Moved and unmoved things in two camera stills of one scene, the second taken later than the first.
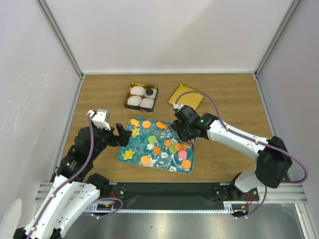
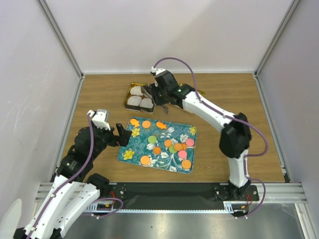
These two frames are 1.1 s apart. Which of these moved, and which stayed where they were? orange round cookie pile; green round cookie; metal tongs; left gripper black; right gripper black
Moved: right gripper black; metal tongs
Stayed: left gripper black; orange round cookie pile; green round cookie
